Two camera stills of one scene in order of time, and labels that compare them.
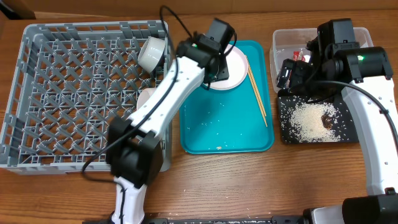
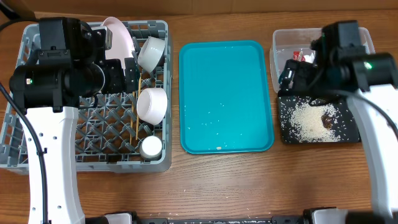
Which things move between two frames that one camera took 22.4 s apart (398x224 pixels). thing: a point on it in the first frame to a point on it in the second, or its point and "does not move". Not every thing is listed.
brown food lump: (326, 121) does not move
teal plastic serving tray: (228, 122) does not move
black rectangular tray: (327, 121) does not move
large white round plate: (237, 69) to (122, 43)
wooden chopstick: (256, 91) to (138, 89)
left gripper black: (225, 73) to (117, 83)
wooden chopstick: (256, 88) to (132, 117)
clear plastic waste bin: (291, 43) does not move
